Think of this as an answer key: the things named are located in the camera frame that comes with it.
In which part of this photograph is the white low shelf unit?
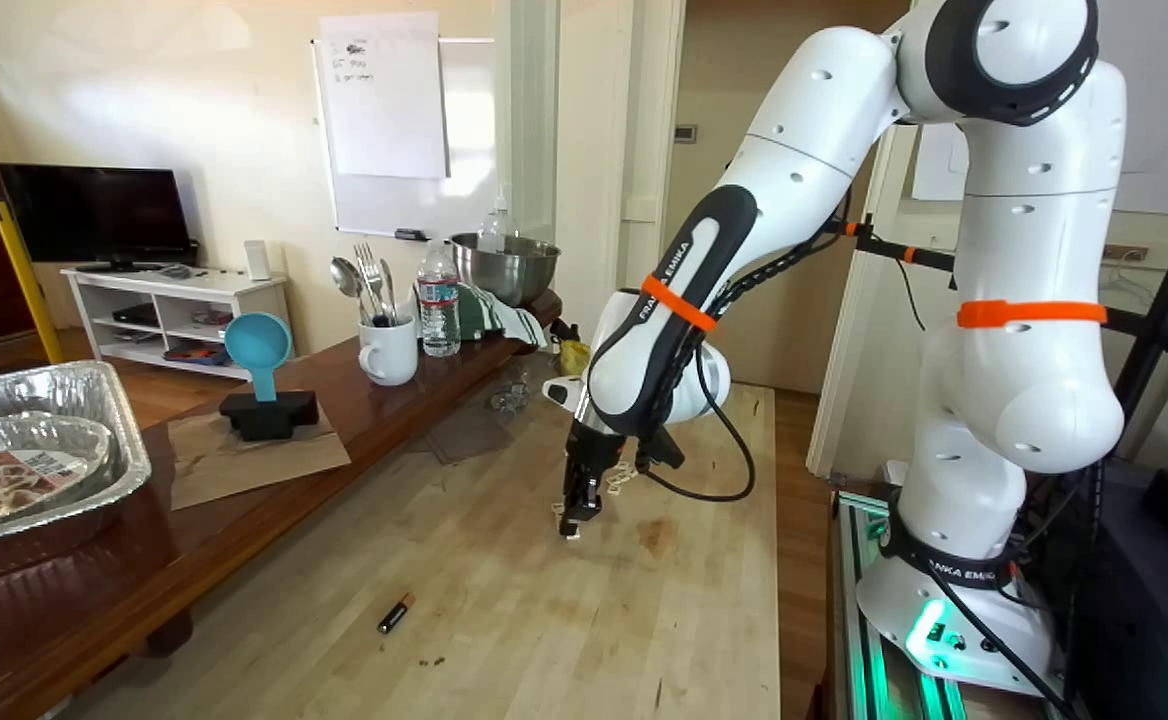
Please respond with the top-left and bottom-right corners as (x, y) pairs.
(61, 265), (295, 385)

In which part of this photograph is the blue plastic scoop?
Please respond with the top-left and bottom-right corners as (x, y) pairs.
(219, 311), (295, 407)

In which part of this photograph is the aluminium foil tray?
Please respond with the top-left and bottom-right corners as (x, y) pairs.
(0, 354), (156, 555)

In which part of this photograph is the black flat television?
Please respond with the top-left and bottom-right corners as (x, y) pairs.
(0, 159), (203, 277)

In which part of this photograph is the aluminium frame rail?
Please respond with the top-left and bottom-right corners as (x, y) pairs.
(823, 489), (968, 720)

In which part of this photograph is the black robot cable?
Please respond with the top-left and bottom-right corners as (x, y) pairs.
(639, 334), (761, 509)

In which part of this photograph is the brown wooden side bench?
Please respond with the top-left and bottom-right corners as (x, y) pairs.
(0, 282), (566, 720)

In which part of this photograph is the black cabinet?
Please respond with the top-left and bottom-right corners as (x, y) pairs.
(1069, 454), (1168, 720)

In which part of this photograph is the orange strap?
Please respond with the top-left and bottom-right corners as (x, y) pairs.
(953, 295), (1112, 331)
(636, 272), (724, 340)

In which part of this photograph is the white mug holding utensils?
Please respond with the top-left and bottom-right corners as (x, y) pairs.
(355, 311), (423, 391)

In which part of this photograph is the yellow stick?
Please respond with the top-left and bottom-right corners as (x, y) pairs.
(0, 196), (65, 368)

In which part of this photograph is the clear water bottle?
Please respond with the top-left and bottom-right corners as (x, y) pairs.
(417, 243), (462, 359)

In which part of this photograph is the black marker pen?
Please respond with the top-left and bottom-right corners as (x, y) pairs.
(371, 597), (417, 634)

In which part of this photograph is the black tripod pole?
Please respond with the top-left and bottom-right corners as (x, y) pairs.
(1106, 143), (1168, 414)

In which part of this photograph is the metal spoon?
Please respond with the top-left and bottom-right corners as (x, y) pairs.
(326, 252), (376, 327)

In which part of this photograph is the crumpled plastic wrapper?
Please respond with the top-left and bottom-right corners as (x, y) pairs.
(0, 412), (117, 536)

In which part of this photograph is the brown cardboard sheet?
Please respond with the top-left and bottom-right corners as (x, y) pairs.
(159, 400), (355, 517)

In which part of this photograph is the white wall whiteboard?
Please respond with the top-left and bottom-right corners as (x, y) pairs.
(308, 10), (499, 243)

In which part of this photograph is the metal mixing bowl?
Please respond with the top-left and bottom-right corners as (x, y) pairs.
(470, 237), (563, 307)

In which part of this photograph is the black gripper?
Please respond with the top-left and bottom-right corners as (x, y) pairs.
(557, 419), (631, 545)

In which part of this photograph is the white green plastic bag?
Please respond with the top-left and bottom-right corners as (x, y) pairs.
(460, 278), (575, 368)

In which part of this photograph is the black scoop stand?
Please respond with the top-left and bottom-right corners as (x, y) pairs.
(216, 387), (325, 443)

